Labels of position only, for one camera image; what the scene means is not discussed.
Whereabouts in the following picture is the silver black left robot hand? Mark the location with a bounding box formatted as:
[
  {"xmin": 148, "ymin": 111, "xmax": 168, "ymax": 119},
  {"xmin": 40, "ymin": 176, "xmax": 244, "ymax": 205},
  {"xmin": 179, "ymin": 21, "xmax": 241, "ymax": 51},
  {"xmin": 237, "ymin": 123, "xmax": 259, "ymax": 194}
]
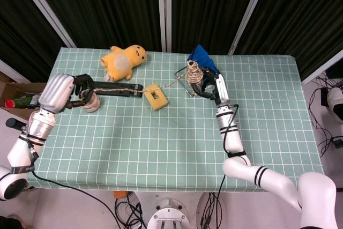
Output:
[{"xmin": 38, "ymin": 72, "xmax": 95, "ymax": 114}]

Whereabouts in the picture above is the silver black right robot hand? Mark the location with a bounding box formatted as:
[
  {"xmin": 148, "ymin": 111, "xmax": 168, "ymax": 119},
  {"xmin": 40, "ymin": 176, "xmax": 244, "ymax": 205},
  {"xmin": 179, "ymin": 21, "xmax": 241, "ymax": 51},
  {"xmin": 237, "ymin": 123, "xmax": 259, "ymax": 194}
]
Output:
[{"xmin": 199, "ymin": 68, "xmax": 230, "ymax": 105}]

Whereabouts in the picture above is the beige braided rope with bundle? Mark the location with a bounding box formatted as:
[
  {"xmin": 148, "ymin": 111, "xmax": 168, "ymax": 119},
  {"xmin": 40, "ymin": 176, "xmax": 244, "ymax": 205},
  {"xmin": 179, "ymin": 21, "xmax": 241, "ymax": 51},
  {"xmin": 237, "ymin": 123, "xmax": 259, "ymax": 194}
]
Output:
[{"xmin": 79, "ymin": 60, "xmax": 206, "ymax": 102}]

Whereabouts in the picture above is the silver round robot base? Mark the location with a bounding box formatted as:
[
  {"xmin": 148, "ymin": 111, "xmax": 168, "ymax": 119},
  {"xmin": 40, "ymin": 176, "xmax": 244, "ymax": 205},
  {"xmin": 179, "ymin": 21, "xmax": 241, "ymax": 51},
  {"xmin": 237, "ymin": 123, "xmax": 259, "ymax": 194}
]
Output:
[{"xmin": 146, "ymin": 198, "xmax": 193, "ymax": 229}]

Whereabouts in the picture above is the clear plastic snack jar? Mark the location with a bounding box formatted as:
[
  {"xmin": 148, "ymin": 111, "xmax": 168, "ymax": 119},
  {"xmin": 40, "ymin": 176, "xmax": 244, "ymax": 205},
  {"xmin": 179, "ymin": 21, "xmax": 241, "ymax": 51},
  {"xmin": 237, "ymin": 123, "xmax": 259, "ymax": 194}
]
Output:
[{"xmin": 80, "ymin": 92, "xmax": 101, "ymax": 114}]

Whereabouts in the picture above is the blue cloth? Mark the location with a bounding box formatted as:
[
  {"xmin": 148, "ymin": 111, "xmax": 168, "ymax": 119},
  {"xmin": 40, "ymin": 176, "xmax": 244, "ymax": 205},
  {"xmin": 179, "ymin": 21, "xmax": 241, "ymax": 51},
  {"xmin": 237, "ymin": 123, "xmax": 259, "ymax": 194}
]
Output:
[{"xmin": 187, "ymin": 43, "xmax": 222, "ymax": 92}]

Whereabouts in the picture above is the cardboard box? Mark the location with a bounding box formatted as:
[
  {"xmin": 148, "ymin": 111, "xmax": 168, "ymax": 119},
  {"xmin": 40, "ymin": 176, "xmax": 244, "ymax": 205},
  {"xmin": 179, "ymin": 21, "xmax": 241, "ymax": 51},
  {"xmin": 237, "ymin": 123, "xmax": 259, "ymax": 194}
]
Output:
[{"xmin": 0, "ymin": 71, "xmax": 47, "ymax": 119}]

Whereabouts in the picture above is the black cylinder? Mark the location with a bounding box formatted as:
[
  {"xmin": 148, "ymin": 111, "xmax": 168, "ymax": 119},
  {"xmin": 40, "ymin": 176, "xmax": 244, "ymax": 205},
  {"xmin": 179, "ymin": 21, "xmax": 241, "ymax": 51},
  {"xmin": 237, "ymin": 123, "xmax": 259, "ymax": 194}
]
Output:
[{"xmin": 5, "ymin": 117, "xmax": 27, "ymax": 131}]

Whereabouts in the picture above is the yellow sponge with hole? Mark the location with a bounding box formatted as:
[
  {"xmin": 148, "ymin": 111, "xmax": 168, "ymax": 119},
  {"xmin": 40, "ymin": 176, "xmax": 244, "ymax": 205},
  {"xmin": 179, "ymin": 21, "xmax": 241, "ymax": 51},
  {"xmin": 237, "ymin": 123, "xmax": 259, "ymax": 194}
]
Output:
[{"xmin": 143, "ymin": 83, "xmax": 169, "ymax": 112}]

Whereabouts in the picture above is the yellow plush duck toy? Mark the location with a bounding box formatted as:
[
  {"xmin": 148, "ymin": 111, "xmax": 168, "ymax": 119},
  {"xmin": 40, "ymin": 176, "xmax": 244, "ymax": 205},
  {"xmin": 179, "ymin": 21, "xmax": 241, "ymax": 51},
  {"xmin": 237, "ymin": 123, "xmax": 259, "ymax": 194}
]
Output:
[{"xmin": 100, "ymin": 44, "xmax": 147, "ymax": 82}]

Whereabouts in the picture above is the black partition curtain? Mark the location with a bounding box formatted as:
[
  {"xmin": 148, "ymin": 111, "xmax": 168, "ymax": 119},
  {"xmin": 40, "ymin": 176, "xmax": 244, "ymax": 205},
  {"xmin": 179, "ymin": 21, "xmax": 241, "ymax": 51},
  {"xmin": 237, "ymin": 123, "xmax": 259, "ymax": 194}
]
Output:
[
  {"xmin": 171, "ymin": 0, "xmax": 262, "ymax": 54},
  {"xmin": 0, "ymin": 0, "xmax": 68, "ymax": 82},
  {"xmin": 26, "ymin": 0, "xmax": 161, "ymax": 51},
  {"xmin": 235, "ymin": 0, "xmax": 343, "ymax": 79}
]

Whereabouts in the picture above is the green checked tablecloth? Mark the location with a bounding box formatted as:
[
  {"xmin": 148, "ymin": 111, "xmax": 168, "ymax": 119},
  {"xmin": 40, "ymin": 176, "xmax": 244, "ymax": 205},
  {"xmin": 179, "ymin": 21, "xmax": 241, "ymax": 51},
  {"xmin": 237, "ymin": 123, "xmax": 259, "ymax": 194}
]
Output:
[{"xmin": 26, "ymin": 47, "xmax": 326, "ymax": 193}]

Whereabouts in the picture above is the white rounded device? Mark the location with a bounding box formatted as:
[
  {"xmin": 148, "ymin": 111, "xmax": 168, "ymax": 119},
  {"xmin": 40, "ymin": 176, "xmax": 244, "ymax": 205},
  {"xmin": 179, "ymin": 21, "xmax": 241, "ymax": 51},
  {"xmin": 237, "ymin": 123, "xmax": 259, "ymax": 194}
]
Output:
[{"xmin": 325, "ymin": 86, "xmax": 343, "ymax": 122}]

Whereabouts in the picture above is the metal wire rack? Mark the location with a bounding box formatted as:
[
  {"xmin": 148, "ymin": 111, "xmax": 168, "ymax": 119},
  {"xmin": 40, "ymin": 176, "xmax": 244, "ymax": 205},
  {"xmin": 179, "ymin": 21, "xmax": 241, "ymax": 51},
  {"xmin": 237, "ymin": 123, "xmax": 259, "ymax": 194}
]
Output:
[{"xmin": 174, "ymin": 64, "xmax": 196, "ymax": 98}]

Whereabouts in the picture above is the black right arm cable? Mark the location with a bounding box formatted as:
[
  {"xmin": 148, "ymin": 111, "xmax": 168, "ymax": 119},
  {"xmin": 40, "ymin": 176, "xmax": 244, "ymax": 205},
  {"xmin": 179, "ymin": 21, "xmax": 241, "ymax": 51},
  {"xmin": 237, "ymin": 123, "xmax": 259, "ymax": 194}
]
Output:
[{"xmin": 215, "ymin": 104, "xmax": 241, "ymax": 213}]

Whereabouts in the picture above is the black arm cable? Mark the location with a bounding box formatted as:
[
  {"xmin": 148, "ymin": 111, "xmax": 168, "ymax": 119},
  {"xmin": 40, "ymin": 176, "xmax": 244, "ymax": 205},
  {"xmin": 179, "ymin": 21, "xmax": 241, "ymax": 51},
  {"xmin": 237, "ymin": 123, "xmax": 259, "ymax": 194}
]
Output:
[
  {"xmin": 215, "ymin": 104, "xmax": 241, "ymax": 213},
  {"xmin": 33, "ymin": 174, "xmax": 118, "ymax": 216}
]

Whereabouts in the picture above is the white partition frame rail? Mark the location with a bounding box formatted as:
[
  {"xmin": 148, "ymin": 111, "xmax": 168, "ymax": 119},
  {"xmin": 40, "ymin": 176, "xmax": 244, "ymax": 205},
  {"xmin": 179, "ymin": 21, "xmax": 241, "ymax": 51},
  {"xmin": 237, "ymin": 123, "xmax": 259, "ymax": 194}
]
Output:
[
  {"xmin": 301, "ymin": 50, "xmax": 343, "ymax": 85},
  {"xmin": 0, "ymin": 59, "xmax": 30, "ymax": 84}
]

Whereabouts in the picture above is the white partition frame post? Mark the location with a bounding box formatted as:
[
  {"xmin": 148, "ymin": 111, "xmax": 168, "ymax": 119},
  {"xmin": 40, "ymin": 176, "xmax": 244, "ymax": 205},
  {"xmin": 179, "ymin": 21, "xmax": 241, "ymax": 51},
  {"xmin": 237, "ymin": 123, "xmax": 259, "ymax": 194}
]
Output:
[
  {"xmin": 227, "ymin": 0, "xmax": 273, "ymax": 55},
  {"xmin": 165, "ymin": 0, "xmax": 173, "ymax": 52},
  {"xmin": 10, "ymin": 0, "xmax": 77, "ymax": 49},
  {"xmin": 156, "ymin": 0, "xmax": 167, "ymax": 52}
]

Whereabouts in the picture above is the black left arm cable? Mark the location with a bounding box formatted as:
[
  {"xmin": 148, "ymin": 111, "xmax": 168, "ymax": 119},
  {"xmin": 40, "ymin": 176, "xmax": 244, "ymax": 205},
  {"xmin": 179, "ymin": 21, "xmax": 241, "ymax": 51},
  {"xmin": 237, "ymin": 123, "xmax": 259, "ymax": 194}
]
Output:
[{"xmin": 33, "ymin": 174, "xmax": 118, "ymax": 216}]

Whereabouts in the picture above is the black floor cable bundle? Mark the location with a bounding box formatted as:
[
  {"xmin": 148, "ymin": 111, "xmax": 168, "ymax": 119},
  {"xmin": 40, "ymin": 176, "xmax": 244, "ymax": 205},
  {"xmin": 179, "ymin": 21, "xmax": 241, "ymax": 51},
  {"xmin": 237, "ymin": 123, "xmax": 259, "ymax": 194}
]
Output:
[
  {"xmin": 308, "ymin": 76, "xmax": 343, "ymax": 157},
  {"xmin": 199, "ymin": 191, "xmax": 219, "ymax": 229},
  {"xmin": 114, "ymin": 194, "xmax": 147, "ymax": 229}
]

